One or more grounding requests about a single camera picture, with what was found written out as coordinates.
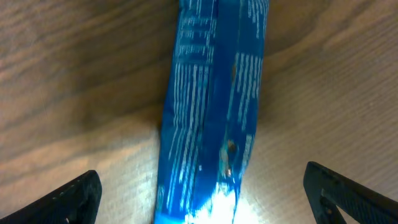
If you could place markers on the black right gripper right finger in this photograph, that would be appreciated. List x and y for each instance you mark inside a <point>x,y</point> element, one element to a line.
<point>329,192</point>

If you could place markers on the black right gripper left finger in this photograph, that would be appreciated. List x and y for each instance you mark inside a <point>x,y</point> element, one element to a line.
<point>76,202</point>

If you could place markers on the blue Oreo cookie pack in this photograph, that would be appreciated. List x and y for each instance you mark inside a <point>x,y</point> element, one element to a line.
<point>210,113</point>

